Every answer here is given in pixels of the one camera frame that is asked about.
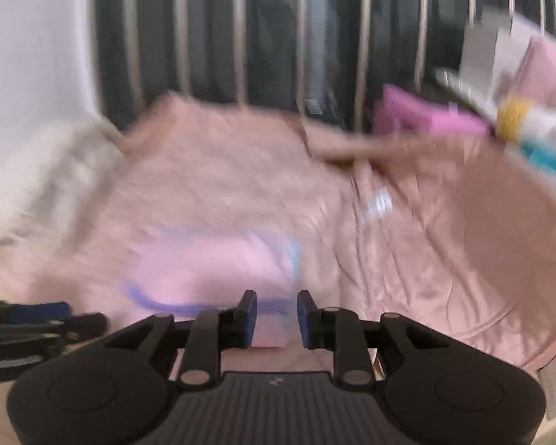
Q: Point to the pink quilted jacket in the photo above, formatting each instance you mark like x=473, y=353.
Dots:
x=398, y=250

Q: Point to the white and yellow plush toy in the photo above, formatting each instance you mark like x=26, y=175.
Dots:
x=537, y=134

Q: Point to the flat dark packet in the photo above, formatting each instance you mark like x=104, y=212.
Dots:
x=463, y=90

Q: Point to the pink storage box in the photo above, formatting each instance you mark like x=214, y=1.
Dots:
x=426, y=113

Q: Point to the pink pouch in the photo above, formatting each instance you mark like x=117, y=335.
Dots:
x=546, y=72

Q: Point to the beige knitted fringed scarf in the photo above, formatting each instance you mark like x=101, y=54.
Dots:
x=41, y=181

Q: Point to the pink garment with purple trim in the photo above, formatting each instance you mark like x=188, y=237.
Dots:
x=213, y=269

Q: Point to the stack of white boxes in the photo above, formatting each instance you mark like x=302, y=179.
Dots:
x=491, y=55

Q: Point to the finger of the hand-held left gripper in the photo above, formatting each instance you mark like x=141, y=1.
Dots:
x=78, y=327
x=41, y=311

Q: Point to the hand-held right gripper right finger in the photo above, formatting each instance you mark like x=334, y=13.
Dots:
x=306, y=322

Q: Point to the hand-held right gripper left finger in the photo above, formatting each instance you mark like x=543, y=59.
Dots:
x=248, y=322

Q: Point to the metal window grille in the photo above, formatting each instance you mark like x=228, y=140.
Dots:
x=268, y=32

